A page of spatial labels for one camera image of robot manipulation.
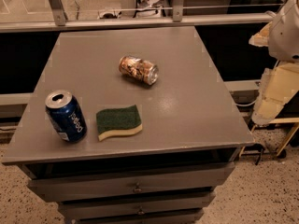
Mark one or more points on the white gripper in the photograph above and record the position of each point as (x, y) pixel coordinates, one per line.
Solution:
(285, 36)

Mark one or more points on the orange soda can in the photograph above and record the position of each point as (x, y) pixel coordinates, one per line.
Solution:
(139, 69)

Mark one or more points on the blue Pepsi can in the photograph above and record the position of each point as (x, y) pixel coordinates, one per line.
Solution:
(66, 116)

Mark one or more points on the yellow wooden stand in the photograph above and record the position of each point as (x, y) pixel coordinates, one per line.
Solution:
(273, 138)

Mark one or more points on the grey drawer cabinet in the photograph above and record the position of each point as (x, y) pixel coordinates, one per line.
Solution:
(191, 133)

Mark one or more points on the green yellow sponge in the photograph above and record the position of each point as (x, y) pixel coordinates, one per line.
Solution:
(118, 122)

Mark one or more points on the top drawer knob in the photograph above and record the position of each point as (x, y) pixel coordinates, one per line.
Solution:
(137, 188)

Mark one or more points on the drawer knob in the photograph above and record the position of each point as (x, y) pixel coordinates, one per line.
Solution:
(137, 188)
(140, 211)

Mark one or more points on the metal railing frame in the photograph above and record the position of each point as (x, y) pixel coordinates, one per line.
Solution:
(63, 15)

